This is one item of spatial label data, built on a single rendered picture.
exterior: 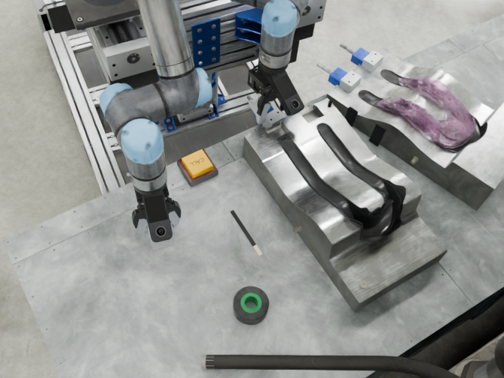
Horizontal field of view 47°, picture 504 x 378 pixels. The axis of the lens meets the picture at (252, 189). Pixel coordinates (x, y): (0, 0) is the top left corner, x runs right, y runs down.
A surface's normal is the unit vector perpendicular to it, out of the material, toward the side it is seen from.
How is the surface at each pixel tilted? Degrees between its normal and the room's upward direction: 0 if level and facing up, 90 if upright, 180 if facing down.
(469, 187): 90
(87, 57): 0
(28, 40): 0
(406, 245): 0
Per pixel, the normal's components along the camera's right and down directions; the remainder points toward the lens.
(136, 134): 0.05, -0.52
